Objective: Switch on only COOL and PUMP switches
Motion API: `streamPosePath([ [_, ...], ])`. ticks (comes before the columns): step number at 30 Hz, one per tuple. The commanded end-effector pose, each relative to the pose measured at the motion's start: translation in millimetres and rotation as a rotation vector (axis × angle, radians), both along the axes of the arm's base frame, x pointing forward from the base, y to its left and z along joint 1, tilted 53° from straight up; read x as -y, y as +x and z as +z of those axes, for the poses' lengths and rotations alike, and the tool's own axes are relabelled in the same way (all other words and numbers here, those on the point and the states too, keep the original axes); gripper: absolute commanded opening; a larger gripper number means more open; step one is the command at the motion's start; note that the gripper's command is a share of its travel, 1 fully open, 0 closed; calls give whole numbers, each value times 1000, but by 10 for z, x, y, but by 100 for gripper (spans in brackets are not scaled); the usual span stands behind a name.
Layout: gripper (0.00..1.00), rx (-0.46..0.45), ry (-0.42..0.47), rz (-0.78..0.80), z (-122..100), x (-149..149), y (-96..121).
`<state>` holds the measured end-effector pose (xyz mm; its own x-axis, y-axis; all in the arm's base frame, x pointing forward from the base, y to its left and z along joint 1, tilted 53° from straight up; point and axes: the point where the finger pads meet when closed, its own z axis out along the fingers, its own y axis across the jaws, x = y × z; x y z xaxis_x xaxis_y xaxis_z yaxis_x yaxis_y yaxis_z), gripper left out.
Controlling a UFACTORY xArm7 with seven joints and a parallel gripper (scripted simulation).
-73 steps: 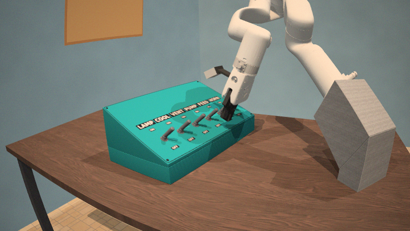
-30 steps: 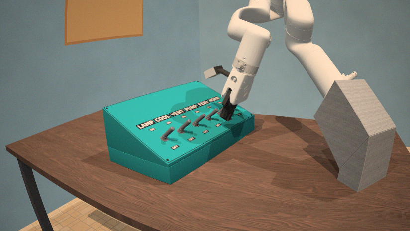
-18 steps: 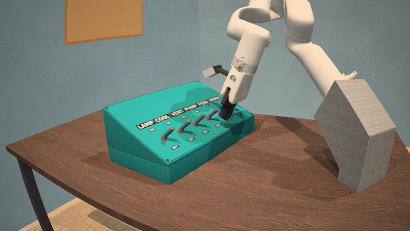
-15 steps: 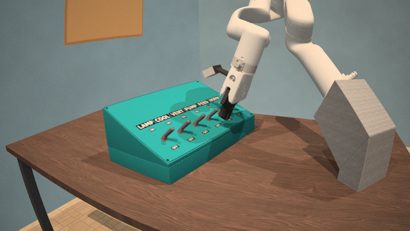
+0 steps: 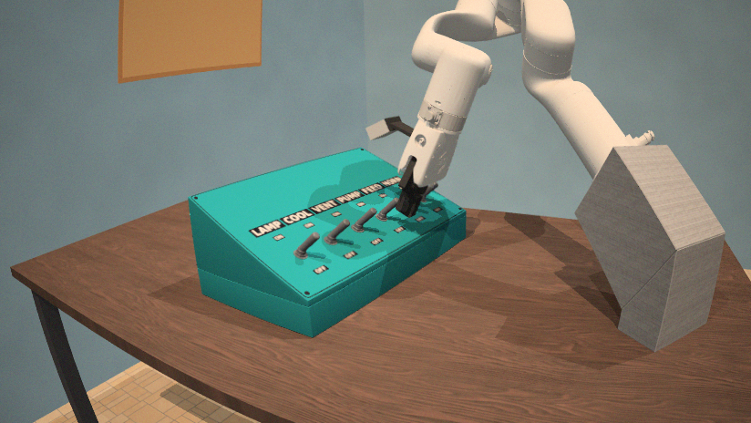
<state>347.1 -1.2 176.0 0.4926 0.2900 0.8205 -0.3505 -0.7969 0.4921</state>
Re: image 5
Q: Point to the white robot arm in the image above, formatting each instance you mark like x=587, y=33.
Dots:
x=546, y=71

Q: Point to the teal switch console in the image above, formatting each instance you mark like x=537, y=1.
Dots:
x=246, y=234

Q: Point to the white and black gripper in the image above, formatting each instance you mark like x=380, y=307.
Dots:
x=432, y=149

